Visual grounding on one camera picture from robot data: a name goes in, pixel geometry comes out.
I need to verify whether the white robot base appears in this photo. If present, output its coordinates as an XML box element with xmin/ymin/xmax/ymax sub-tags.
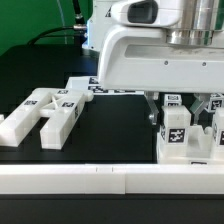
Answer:
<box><xmin>82</xmin><ymin>0</ymin><xmax>117</xmax><ymax>56</ymax></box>

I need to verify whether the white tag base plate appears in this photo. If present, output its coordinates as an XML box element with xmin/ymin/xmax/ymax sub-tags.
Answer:
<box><xmin>66</xmin><ymin>76</ymin><xmax>144</xmax><ymax>95</ymax></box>

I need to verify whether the white chair back frame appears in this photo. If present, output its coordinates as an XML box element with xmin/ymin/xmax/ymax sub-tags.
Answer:
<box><xmin>0</xmin><ymin>88</ymin><xmax>94</xmax><ymax>150</ymax></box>

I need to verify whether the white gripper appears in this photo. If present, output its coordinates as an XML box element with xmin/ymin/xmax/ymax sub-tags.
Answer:
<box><xmin>97</xmin><ymin>25</ymin><xmax>224</xmax><ymax>125</ymax></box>

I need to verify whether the black cable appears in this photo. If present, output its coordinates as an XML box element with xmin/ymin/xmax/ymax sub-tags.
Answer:
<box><xmin>26</xmin><ymin>0</ymin><xmax>88</xmax><ymax>46</ymax></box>

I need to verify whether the white part at left edge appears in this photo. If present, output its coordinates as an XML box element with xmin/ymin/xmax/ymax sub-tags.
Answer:
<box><xmin>0</xmin><ymin>114</ymin><xmax>4</xmax><ymax>124</ymax></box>

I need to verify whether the white tagged cube nut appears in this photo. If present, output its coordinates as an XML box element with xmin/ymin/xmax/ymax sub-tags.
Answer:
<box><xmin>164</xmin><ymin>94</ymin><xmax>182</xmax><ymax>106</ymax></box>

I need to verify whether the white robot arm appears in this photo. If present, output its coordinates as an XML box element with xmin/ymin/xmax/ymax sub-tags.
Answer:
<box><xmin>97</xmin><ymin>0</ymin><xmax>224</xmax><ymax>120</ymax></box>

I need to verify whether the white chair seat part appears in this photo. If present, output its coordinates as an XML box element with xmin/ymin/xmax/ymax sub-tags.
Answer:
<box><xmin>156</xmin><ymin>125</ymin><xmax>224</xmax><ymax>165</ymax></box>

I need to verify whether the white front fence rail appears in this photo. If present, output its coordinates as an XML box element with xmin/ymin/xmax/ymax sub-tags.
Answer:
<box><xmin>0</xmin><ymin>164</ymin><xmax>224</xmax><ymax>194</ymax></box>

